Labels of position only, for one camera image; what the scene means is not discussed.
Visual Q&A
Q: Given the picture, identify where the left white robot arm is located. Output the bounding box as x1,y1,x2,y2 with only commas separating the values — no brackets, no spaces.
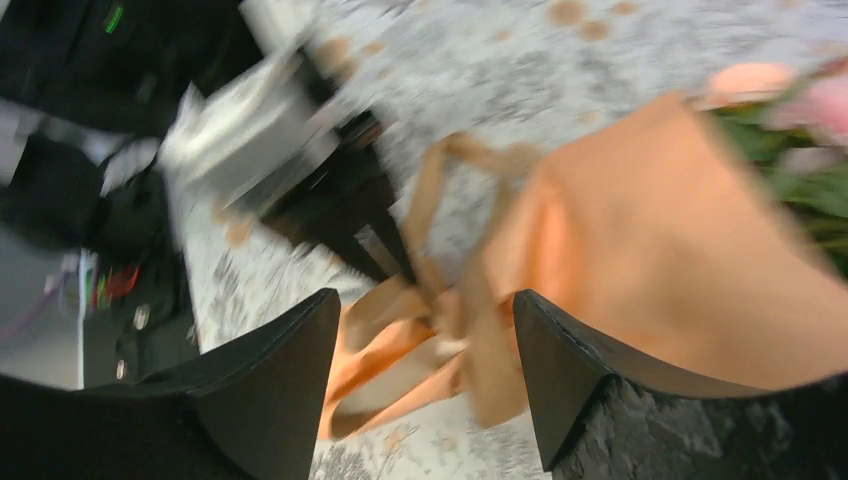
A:
1,1,416,281

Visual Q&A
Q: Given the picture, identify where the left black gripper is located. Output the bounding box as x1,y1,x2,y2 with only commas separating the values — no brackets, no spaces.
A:
158,39,419,286

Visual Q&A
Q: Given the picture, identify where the tan wrapping paper sheet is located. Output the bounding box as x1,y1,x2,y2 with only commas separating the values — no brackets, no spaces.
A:
319,94,847,440

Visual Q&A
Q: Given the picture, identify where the tan ribbon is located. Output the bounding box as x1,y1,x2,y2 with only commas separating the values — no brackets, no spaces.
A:
319,132,542,440

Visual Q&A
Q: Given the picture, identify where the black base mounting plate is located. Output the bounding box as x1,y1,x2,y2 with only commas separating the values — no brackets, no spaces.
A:
81,253,200,388

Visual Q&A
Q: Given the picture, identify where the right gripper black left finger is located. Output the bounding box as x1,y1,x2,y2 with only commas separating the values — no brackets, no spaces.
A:
139,288,340,479

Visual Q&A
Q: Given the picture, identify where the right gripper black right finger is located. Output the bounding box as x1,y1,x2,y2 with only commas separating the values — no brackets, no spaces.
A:
513,289,756,471

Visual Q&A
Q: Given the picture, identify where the floral patterned table mat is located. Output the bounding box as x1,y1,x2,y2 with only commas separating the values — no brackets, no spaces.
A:
174,1,847,479

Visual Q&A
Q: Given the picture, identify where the pink fake flower bunch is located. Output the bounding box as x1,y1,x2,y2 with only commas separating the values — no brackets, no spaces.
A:
689,55,847,274

